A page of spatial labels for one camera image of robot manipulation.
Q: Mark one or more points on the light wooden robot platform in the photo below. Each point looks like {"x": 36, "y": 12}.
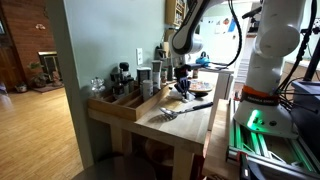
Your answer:
{"x": 218, "y": 140}

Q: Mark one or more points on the wooden tray organiser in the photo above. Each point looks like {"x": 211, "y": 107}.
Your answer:
{"x": 113, "y": 110}

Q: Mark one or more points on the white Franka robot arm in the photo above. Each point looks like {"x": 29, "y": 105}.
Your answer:
{"x": 276, "y": 33}

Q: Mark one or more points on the colourful painted ceramic plate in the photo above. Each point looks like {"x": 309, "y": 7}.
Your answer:
{"x": 200, "y": 86}

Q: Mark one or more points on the black-cap bottle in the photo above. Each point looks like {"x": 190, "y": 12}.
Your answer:
{"x": 124, "y": 68}

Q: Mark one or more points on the round dark stool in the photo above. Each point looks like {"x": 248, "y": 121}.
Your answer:
{"x": 113, "y": 168}

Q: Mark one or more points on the blue bowl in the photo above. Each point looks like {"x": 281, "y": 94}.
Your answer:
{"x": 202, "y": 60}

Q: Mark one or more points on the aluminium frame rail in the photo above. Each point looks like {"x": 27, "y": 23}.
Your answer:
{"x": 263, "y": 143}

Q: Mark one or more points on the steel pepper grinder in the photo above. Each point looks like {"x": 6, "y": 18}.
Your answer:
{"x": 156, "y": 71}

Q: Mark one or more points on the clear glass mill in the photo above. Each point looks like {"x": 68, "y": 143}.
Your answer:
{"x": 97, "y": 85}

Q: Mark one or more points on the white salt shaker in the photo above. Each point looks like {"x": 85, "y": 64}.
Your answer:
{"x": 147, "y": 90}

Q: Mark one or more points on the dark blue can white lid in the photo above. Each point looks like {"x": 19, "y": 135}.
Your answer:
{"x": 144, "y": 75}

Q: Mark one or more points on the black control box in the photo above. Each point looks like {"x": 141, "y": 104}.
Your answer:
{"x": 305, "y": 113}

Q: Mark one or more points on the dark glass bottle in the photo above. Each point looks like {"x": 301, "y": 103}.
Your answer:
{"x": 117, "y": 88}

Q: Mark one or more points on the white wall outlet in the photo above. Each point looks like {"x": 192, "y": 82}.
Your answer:
{"x": 139, "y": 56}

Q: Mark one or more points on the brown wicker basket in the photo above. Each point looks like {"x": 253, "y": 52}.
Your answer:
{"x": 159, "y": 153}

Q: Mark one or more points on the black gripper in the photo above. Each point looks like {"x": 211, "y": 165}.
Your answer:
{"x": 182, "y": 74}

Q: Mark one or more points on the small round pot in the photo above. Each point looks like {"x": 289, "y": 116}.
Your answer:
{"x": 21, "y": 87}

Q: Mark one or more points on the wooden table leg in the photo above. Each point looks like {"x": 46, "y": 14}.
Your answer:
{"x": 181, "y": 165}
{"x": 116, "y": 138}

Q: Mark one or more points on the black fireplace insert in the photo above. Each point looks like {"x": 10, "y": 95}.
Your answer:
{"x": 50, "y": 63}

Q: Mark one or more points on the green potted plant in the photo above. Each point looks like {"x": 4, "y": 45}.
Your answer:
{"x": 37, "y": 76}

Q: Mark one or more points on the wooden spice rack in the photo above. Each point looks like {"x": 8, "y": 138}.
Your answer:
{"x": 170, "y": 13}

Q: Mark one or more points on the white paper tissue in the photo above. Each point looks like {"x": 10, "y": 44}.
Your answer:
{"x": 175, "y": 95}

